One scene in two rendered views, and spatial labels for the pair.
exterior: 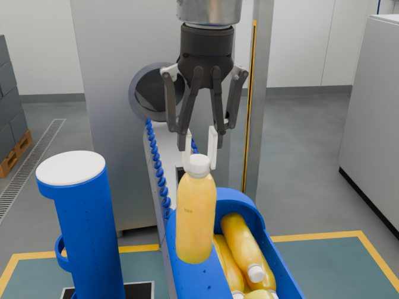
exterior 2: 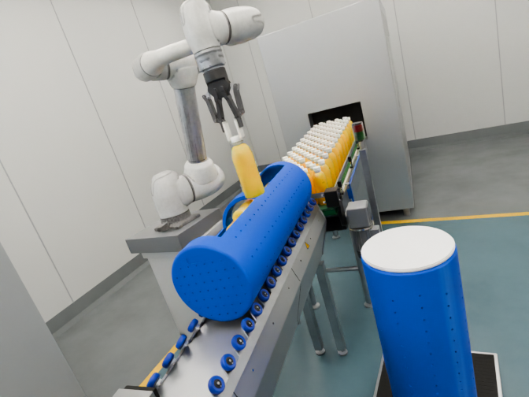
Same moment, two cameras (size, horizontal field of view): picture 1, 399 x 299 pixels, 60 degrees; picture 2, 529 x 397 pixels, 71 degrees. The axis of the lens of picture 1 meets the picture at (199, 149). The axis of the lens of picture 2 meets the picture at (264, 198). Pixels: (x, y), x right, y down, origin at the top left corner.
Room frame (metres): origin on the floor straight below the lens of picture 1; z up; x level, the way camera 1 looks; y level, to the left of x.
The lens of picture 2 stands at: (1.50, 0.78, 1.64)
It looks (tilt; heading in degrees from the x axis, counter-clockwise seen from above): 17 degrees down; 217
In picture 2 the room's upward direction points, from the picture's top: 17 degrees counter-clockwise
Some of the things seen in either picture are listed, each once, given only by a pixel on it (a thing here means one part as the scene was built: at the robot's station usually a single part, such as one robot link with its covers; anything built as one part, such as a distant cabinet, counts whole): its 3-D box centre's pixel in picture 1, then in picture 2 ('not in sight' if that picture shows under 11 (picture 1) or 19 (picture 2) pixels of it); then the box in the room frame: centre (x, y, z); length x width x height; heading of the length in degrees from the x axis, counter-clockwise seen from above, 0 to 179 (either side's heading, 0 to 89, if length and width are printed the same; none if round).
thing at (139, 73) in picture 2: not in sight; (148, 67); (0.28, -0.54, 1.82); 0.18 x 0.14 x 0.13; 68
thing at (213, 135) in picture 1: (212, 148); (227, 131); (0.52, -0.02, 1.51); 0.03 x 0.01 x 0.07; 13
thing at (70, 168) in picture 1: (71, 167); not in sight; (1.27, 0.54, 1.03); 0.28 x 0.28 x 0.01
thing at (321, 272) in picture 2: not in sight; (331, 309); (-0.06, -0.16, 0.31); 0.06 x 0.06 x 0.63; 12
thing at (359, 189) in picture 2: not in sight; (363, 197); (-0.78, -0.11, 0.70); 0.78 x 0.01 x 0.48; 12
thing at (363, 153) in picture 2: not in sight; (379, 231); (-0.56, 0.03, 0.55); 0.04 x 0.04 x 1.10; 12
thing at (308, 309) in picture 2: not in sight; (308, 310); (-0.03, -0.30, 0.31); 0.06 x 0.06 x 0.63; 12
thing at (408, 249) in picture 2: not in sight; (405, 246); (0.45, 0.47, 1.03); 0.28 x 0.28 x 0.01
